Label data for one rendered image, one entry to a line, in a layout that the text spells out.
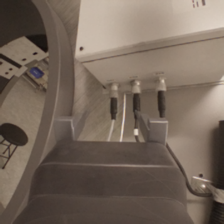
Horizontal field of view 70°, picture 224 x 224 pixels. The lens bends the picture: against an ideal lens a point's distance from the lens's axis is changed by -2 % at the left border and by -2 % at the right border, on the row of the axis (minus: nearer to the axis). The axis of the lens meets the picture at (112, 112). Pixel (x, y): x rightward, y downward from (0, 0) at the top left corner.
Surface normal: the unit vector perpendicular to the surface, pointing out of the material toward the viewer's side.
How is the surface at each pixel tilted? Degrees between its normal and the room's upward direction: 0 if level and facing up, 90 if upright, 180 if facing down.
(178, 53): 132
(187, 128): 90
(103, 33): 90
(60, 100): 44
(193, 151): 90
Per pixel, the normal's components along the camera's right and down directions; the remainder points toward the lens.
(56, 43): -0.34, -0.25
